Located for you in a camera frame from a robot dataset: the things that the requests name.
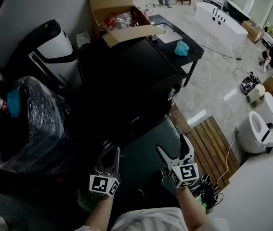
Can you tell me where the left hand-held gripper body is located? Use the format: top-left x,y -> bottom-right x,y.
89,168 -> 121,197

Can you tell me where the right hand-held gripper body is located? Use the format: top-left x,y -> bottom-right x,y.
167,158 -> 200,189

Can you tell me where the green laundry basket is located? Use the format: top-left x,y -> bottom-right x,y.
77,188 -> 96,213

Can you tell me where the dark grey washing machine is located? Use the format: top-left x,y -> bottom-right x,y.
78,36 -> 184,151

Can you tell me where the person's right forearm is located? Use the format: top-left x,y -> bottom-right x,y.
176,188 -> 208,231

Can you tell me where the person's left forearm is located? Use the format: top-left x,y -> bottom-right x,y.
84,193 -> 114,227

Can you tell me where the wooden slat platform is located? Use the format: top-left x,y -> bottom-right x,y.
186,115 -> 240,191

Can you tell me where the person's black shoe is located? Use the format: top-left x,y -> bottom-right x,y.
148,169 -> 165,190

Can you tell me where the brown wooden board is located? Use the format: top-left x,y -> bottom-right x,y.
169,103 -> 192,134

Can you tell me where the person's white shirt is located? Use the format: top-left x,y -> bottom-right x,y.
73,207 -> 231,231

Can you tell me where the white smart toilet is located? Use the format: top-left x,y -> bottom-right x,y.
236,111 -> 273,154

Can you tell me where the plastic-wrapped black appliance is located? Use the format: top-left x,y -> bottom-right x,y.
0,76 -> 74,175

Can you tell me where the black round device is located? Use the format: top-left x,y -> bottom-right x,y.
241,72 -> 262,95

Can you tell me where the small white bin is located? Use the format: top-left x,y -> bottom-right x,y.
246,84 -> 266,103

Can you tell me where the black sink table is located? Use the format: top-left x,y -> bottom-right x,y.
148,14 -> 205,88

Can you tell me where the steel sink basin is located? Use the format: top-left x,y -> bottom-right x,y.
156,23 -> 183,44

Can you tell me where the small white box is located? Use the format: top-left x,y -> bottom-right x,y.
76,31 -> 91,49

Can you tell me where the black white appliance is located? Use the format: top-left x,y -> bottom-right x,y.
18,19 -> 79,86

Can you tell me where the white bathtub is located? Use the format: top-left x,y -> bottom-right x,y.
194,1 -> 248,43

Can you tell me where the closed cardboard box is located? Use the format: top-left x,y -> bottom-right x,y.
241,20 -> 263,43

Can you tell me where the red plastic item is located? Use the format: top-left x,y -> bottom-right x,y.
104,12 -> 117,30

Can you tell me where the clear plastic packaging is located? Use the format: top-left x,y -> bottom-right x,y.
113,12 -> 137,30

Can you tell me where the dark green bathtub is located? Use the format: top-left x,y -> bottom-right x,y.
226,0 -> 251,21

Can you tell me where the large open cardboard box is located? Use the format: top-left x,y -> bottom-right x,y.
88,0 -> 166,48

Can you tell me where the black green device with cables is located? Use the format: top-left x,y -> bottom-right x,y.
191,174 -> 223,214

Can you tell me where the white cable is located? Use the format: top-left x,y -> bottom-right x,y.
217,126 -> 238,185

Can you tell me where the black floor cable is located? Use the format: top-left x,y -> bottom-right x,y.
194,39 -> 242,62

